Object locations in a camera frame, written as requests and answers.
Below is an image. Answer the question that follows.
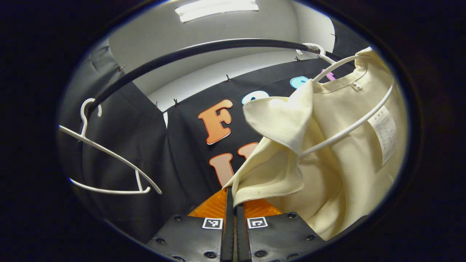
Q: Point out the ceiling light panel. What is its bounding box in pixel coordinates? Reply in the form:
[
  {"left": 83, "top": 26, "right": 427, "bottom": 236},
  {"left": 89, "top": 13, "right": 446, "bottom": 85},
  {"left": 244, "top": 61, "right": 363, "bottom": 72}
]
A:
[{"left": 175, "top": 0, "right": 260, "bottom": 23}]

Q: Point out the black backdrop cloth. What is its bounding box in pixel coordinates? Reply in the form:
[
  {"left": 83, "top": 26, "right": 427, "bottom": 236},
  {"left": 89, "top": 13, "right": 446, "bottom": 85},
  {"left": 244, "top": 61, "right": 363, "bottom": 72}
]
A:
[{"left": 58, "top": 18, "right": 368, "bottom": 244}]

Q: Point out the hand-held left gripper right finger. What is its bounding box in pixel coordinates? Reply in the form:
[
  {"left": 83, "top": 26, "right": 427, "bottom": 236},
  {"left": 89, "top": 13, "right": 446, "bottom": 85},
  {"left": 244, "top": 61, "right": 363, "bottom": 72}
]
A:
[{"left": 236, "top": 198, "right": 327, "bottom": 262}]

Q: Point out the cream button shirt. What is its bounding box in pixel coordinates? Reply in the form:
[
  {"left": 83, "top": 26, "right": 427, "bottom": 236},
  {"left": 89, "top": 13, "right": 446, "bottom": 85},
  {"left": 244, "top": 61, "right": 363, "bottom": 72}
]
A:
[{"left": 223, "top": 47, "right": 407, "bottom": 241}]

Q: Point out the black clothes rack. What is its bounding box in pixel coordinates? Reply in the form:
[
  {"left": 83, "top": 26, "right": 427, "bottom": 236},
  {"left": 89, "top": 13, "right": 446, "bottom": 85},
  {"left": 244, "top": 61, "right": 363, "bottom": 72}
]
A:
[{"left": 87, "top": 38, "right": 350, "bottom": 113}]

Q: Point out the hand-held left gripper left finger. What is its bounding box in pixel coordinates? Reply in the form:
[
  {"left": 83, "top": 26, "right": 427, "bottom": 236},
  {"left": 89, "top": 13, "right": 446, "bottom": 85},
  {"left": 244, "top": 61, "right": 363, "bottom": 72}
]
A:
[{"left": 147, "top": 187, "right": 235, "bottom": 262}]

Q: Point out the empty white hanger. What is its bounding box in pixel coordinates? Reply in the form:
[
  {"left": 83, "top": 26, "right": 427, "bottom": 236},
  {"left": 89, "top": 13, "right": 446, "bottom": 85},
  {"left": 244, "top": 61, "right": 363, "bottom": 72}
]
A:
[{"left": 58, "top": 98, "right": 163, "bottom": 195}]

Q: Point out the white hanger with shirt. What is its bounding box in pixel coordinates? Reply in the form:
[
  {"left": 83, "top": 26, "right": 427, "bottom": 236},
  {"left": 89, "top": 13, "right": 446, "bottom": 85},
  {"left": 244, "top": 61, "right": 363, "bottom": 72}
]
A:
[{"left": 297, "top": 43, "right": 395, "bottom": 159}]

